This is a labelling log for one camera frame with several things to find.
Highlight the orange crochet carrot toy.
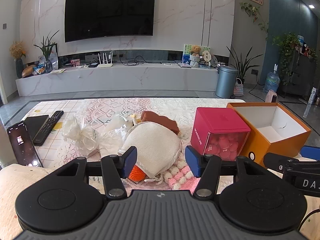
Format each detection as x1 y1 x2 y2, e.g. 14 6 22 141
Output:
129 165 146 182

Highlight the black smartphone lit screen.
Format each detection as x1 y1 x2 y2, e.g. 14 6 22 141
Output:
7 121 43 167

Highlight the pink white knitted cloth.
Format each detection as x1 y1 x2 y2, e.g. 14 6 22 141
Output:
143 158 201 190

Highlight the pink wonderlab box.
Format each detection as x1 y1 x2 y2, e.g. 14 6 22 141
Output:
190 107 251 161

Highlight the white marble tv console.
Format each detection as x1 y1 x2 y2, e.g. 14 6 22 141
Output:
16 63 218 96

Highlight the dark shelf cabinet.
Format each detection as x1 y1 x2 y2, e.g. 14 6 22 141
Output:
279 51 316 100

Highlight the black tv remote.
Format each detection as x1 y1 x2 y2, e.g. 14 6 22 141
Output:
33 111 64 146

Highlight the orange open cardboard box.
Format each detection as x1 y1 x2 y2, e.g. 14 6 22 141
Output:
227 102 311 166

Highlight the green potted floor plant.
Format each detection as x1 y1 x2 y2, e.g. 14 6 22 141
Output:
227 46 263 83

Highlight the lace tablecloth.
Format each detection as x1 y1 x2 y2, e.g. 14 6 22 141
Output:
22 98 242 194

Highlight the crumpled white plastic bag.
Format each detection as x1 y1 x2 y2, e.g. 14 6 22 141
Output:
62 114 99 157

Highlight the pink woven basket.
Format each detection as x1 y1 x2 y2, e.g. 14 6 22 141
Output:
233 77 244 97

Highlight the blue water jug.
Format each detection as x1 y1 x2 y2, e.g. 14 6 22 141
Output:
263 64 280 93

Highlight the green plant glass vase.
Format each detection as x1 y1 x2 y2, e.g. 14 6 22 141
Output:
34 30 59 73

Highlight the black wall television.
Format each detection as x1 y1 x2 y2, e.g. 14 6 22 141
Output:
64 0 155 42

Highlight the blue-grey pedal trash bin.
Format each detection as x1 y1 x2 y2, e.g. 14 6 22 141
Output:
215 66 238 99

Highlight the white round cloth pad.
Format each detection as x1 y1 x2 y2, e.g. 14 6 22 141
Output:
123 122 182 179

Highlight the white wifi router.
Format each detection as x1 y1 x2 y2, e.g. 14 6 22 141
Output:
97 52 113 68

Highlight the teddy bear figure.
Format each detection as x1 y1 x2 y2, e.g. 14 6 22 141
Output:
190 45 201 68

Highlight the dried yellow flowers vase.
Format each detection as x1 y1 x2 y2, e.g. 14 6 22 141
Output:
9 41 26 79

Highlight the brown cloud-shaped sponge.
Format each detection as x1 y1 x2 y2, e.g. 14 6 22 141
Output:
140 111 180 135

